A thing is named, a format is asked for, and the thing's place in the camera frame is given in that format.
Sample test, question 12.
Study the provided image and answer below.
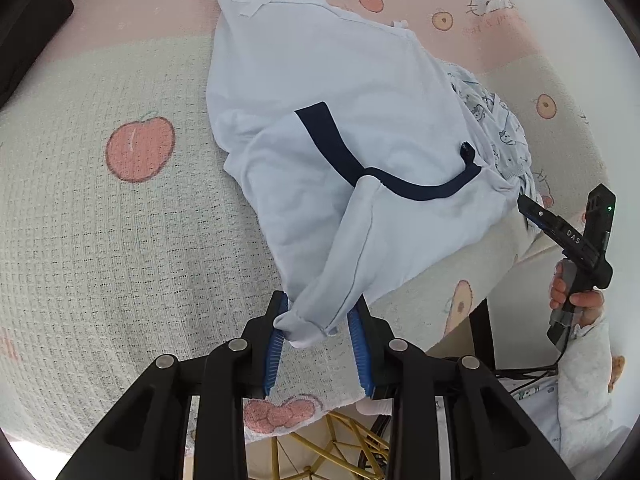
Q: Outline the person's right hand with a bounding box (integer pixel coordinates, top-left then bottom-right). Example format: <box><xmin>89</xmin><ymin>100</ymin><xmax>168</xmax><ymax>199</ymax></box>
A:
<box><xmin>549</xmin><ymin>266</ymin><xmax>606</xmax><ymax>323</ymax></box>

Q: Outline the person's pajama leg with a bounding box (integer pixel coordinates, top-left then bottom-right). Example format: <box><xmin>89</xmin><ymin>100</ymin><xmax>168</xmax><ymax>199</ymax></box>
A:
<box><xmin>510</xmin><ymin>374</ymin><xmax>563</xmax><ymax>456</ymax></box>

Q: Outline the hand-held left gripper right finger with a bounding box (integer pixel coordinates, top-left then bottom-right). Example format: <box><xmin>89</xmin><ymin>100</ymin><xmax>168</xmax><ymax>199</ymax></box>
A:
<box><xmin>349</xmin><ymin>296</ymin><xmax>576</xmax><ymax>480</ymax></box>

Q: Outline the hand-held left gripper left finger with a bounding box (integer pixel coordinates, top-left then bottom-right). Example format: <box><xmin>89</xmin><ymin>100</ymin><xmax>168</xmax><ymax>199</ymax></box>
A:
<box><xmin>55</xmin><ymin>291</ymin><xmax>290</xmax><ymax>480</ymax></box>

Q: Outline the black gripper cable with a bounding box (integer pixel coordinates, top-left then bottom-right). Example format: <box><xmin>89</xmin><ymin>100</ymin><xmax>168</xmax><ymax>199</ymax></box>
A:
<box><xmin>492</xmin><ymin>345</ymin><xmax>571</xmax><ymax>391</ymax></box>

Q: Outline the gold wire frame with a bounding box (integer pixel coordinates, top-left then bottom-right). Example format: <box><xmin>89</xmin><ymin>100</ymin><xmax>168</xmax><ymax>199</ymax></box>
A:
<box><xmin>270</xmin><ymin>407</ymin><xmax>396</xmax><ymax>480</ymax></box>

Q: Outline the white shirt with navy trim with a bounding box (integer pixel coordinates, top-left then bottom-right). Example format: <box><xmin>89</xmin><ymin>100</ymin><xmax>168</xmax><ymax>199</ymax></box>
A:
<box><xmin>205</xmin><ymin>0</ymin><xmax>521</xmax><ymax>351</ymax></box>

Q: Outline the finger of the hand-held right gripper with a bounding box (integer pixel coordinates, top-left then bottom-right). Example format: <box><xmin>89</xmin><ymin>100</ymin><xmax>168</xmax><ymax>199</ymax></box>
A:
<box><xmin>517</xmin><ymin>194</ymin><xmax>564</xmax><ymax>237</ymax></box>

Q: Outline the person's right forearm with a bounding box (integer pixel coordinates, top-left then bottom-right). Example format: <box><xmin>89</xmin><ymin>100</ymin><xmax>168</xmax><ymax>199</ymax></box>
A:
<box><xmin>556</xmin><ymin>316</ymin><xmax>632</xmax><ymax>456</ymax></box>

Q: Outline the pink and cream printed blanket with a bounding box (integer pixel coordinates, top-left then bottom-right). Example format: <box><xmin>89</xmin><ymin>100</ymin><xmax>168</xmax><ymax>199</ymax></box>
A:
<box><xmin>0</xmin><ymin>0</ymin><xmax>616</xmax><ymax>453</ymax></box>

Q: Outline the white cartoon print pajamas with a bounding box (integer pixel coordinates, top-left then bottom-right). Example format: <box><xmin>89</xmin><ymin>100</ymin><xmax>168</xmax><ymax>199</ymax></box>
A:
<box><xmin>444</xmin><ymin>62</ymin><xmax>553</xmax><ymax>211</ymax></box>

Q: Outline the black folded garment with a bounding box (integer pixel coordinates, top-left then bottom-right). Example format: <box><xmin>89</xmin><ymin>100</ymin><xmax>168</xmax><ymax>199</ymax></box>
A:
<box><xmin>0</xmin><ymin>0</ymin><xmax>75</xmax><ymax>111</ymax></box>

